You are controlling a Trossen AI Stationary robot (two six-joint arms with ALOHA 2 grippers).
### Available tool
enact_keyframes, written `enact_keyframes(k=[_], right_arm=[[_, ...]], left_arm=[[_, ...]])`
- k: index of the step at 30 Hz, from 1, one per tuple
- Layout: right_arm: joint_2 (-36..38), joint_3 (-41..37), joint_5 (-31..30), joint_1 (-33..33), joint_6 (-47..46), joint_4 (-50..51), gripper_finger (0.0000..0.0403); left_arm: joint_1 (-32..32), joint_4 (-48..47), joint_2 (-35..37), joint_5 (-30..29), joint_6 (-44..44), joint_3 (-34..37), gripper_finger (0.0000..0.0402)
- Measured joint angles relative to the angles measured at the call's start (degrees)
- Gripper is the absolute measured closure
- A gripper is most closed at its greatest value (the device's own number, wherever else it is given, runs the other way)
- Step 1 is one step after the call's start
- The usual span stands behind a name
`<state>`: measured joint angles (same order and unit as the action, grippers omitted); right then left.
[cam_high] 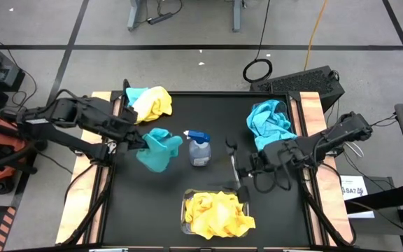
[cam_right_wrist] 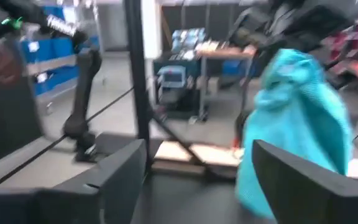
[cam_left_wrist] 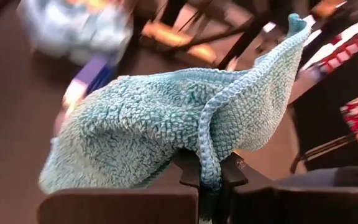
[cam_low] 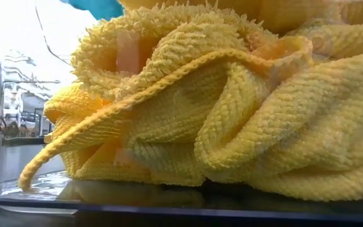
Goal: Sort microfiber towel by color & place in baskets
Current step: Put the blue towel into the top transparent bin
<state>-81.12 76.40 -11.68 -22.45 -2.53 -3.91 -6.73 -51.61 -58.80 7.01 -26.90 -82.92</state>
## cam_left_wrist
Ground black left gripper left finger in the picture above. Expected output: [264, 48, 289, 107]
[37, 151, 201, 224]

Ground blue microfiber towel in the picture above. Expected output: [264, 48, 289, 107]
[38, 12, 312, 195]

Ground spray bottle with blue head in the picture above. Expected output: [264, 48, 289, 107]
[16, 0, 134, 109]

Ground red storage bin shelf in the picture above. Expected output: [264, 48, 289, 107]
[300, 21, 358, 73]

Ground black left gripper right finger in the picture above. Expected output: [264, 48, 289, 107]
[221, 152, 358, 224]

